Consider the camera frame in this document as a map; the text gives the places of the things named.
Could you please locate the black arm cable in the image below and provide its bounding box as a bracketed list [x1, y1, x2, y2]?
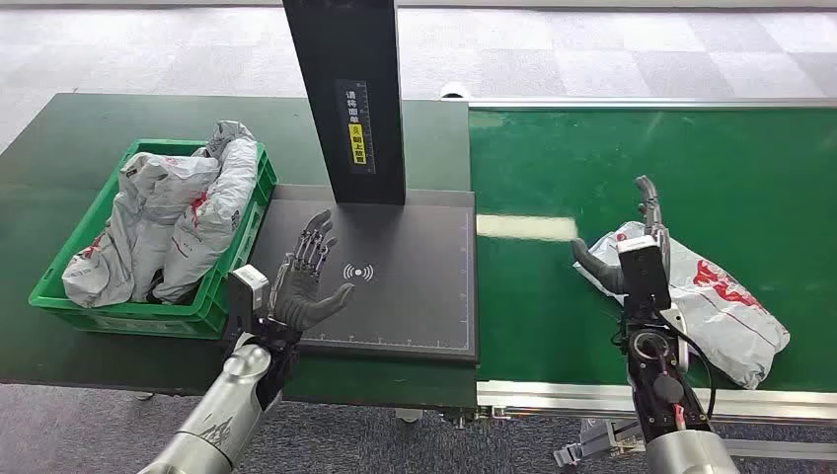
[673, 330, 718, 422]

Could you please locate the black inbound scanner machine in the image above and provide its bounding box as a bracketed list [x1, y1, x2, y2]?
[248, 0, 480, 364]

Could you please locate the crumpled grey courier bag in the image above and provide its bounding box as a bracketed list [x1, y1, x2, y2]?
[61, 151, 221, 309]
[153, 119, 261, 305]

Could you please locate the green plastic crate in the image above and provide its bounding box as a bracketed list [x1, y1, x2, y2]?
[29, 138, 278, 340]

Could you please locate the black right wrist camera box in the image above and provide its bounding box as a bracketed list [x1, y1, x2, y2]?
[616, 234, 673, 312]

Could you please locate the aluminium conveyor frame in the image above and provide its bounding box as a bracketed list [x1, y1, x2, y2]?
[441, 96, 837, 467]

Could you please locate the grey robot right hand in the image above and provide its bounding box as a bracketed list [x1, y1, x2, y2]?
[571, 175, 673, 295]

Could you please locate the green conveyor belt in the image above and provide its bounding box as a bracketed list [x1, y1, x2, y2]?
[468, 106, 837, 394]

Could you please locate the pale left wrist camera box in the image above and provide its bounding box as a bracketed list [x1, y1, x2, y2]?
[226, 264, 271, 330]

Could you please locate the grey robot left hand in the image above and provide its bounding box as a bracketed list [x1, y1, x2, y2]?
[267, 208, 355, 334]

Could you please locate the dark green table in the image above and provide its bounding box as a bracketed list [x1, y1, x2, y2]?
[0, 92, 480, 411]

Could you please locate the grey plastic package red print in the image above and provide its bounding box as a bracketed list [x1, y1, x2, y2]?
[572, 220, 792, 391]

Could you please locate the black yellow warning label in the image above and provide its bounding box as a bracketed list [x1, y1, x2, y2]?
[335, 78, 377, 176]

